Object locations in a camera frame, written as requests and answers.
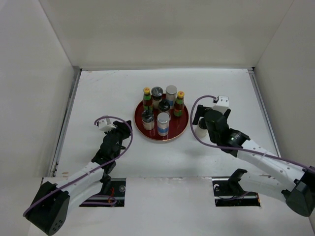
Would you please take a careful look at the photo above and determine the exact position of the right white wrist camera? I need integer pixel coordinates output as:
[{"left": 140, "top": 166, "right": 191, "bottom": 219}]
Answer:
[{"left": 212, "top": 95, "right": 229, "bottom": 114}]

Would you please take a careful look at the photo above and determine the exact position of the red round tray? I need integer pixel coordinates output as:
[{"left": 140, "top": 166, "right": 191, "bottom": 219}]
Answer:
[{"left": 134, "top": 102, "right": 189, "bottom": 142}]

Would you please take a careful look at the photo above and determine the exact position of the silver-lid spice shaker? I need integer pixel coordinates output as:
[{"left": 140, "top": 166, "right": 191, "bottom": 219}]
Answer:
[{"left": 151, "top": 87, "right": 163, "bottom": 109}]

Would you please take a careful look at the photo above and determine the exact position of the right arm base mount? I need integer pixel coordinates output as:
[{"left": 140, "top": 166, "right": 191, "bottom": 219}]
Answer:
[{"left": 212, "top": 169, "right": 260, "bottom": 207}]

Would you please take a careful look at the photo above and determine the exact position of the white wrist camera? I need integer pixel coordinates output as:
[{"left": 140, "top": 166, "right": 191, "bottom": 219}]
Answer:
[
  {"left": 94, "top": 116, "right": 116, "bottom": 133},
  {"left": 212, "top": 95, "right": 229, "bottom": 114}
]

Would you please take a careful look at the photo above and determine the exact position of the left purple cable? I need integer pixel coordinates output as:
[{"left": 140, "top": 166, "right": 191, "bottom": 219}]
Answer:
[{"left": 22, "top": 116, "right": 133, "bottom": 217}]

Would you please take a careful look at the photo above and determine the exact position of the black-lid shaker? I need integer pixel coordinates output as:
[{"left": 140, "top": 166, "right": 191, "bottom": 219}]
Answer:
[
  {"left": 195, "top": 118, "right": 208, "bottom": 138},
  {"left": 141, "top": 110, "right": 154, "bottom": 130},
  {"left": 158, "top": 99, "right": 170, "bottom": 114}
]

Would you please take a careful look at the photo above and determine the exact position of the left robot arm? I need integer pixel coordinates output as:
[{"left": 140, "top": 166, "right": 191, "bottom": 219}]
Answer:
[{"left": 23, "top": 116, "right": 133, "bottom": 236}]

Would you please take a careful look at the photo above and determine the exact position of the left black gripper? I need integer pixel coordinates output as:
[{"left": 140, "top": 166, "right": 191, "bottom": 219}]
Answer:
[{"left": 103, "top": 120, "right": 131, "bottom": 159}]

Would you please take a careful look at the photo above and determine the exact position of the purple cable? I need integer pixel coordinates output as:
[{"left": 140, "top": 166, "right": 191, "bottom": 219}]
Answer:
[
  {"left": 189, "top": 95, "right": 315, "bottom": 173},
  {"left": 22, "top": 116, "right": 133, "bottom": 217}
]

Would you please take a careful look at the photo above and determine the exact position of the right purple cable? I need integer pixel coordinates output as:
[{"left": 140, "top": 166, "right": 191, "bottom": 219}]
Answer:
[{"left": 189, "top": 95, "right": 315, "bottom": 173}]

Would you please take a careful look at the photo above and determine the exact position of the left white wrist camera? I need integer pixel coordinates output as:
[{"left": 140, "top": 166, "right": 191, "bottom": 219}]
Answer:
[{"left": 94, "top": 116, "right": 116, "bottom": 133}]

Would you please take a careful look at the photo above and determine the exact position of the tall pearl jar blue label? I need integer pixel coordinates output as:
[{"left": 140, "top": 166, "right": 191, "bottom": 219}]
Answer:
[{"left": 165, "top": 85, "right": 177, "bottom": 108}]

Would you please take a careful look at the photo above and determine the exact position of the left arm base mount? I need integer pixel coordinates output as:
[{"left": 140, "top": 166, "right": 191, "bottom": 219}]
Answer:
[{"left": 79, "top": 178, "right": 126, "bottom": 207}]

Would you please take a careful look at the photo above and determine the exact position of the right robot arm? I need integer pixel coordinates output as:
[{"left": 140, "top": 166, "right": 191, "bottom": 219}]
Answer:
[{"left": 190, "top": 104, "right": 315, "bottom": 217}]

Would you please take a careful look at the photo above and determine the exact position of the ketchup bottle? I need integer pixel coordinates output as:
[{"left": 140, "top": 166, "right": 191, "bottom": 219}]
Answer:
[
  {"left": 173, "top": 91, "right": 185, "bottom": 117},
  {"left": 142, "top": 87, "right": 153, "bottom": 111}
]

